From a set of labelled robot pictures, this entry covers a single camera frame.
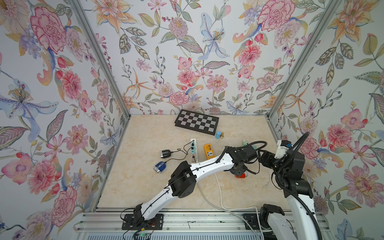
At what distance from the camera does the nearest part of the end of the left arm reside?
622 millimetres

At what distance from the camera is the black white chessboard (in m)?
1.12

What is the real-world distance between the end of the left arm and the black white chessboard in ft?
1.39
